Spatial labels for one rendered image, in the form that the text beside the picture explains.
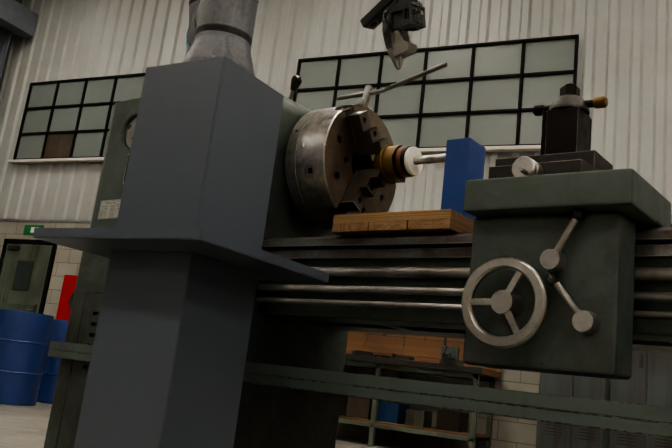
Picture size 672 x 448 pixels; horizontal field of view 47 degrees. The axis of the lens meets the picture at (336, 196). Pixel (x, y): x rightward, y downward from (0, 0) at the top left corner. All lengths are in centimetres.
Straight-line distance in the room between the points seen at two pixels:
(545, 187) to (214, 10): 73
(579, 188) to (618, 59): 794
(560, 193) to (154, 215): 72
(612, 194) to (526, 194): 15
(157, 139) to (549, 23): 828
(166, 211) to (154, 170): 9
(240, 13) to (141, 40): 1089
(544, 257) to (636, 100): 770
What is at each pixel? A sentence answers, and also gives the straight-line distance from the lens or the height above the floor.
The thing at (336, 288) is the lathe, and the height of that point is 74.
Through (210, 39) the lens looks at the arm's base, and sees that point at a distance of 157.
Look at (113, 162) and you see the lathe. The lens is 227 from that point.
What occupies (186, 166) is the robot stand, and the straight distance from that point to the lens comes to 143.
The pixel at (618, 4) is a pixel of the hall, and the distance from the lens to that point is 953.
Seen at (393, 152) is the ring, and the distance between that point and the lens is 187.
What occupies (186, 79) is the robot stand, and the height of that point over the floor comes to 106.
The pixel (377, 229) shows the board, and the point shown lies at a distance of 166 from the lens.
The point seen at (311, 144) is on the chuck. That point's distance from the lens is 187.
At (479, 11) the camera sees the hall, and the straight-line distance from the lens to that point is 991.
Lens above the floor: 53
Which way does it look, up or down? 14 degrees up
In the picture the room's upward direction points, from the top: 7 degrees clockwise
